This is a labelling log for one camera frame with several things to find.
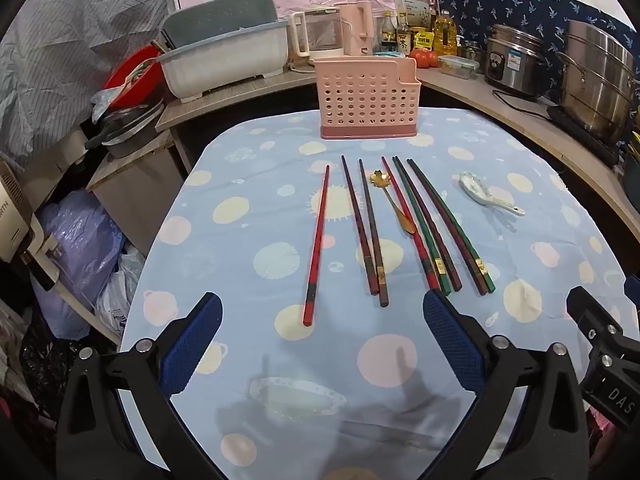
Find maroon chopstick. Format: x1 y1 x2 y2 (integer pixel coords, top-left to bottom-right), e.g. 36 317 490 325
398 159 463 290
407 159 487 295
341 155 380 296

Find pink perforated utensil basket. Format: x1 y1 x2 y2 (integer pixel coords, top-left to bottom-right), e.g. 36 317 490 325
313 56 419 141

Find blue floral wall cloth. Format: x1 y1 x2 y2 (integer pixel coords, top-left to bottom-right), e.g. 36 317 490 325
437 0 640 111

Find wooden side cabinet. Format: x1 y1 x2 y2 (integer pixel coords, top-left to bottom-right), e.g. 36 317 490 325
86 132 187 262

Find blue dotted tablecloth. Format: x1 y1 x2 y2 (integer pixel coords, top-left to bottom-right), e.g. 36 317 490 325
120 107 640 480

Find grey striped cloth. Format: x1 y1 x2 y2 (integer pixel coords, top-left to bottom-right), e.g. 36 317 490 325
0 0 173 171

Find pink electric kettle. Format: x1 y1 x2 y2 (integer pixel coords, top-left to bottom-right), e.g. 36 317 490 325
334 1 375 57

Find white ceramic soup spoon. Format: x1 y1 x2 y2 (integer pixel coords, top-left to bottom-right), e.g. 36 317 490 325
459 171 526 217

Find black power cable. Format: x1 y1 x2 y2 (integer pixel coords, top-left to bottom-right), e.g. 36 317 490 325
492 89 558 111

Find black induction cooker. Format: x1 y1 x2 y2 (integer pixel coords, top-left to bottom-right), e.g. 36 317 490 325
546 105 623 167

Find black frying pan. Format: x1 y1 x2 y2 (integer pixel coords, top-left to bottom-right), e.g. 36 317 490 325
84 102 166 160

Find grey-green tub lid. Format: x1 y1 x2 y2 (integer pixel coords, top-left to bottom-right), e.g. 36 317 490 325
161 0 279 51

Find white electric jug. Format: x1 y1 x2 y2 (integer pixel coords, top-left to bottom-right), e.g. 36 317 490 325
287 6 346 67

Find brown chopstick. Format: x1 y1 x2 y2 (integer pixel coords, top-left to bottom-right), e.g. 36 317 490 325
358 159 390 308

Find glass food container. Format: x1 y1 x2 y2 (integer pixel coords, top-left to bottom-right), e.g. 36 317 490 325
438 54 480 80

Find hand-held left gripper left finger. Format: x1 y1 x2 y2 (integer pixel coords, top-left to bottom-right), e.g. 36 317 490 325
55 291 224 480

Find green chopstick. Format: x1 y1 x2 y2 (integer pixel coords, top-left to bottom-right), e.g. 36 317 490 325
413 161 495 291
392 156 452 295

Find steel steamer pot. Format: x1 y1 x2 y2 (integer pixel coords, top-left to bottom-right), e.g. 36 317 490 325
555 20 638 147

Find red chopstick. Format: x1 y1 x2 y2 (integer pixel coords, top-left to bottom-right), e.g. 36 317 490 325
381 156 441 292
303 165 331 327

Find red plastic basin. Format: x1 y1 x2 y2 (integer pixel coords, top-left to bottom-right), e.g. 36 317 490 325
103 45 163 109

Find white plastic bag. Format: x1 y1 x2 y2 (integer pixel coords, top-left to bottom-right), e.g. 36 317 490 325
94 245 147 341

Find purple plastic bag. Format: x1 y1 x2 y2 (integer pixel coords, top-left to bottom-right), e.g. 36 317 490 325
31 190 126 341

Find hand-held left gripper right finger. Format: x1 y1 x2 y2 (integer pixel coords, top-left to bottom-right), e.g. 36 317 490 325
422 289 591 480

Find grey white dish rack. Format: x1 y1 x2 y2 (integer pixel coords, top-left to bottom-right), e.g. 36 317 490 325
156 19 291 99

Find yellow cooking oil bottle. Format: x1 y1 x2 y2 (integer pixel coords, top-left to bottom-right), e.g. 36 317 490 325
432 10 460 57

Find gold flower-shaped spoon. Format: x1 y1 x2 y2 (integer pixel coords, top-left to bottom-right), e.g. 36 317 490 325
369 169 417 235

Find steel rice cooker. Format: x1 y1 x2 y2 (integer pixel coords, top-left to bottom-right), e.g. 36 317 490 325
484 23 551 98

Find yellow-green carton box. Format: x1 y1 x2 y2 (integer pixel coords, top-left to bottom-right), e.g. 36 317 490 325
394 0 432 31

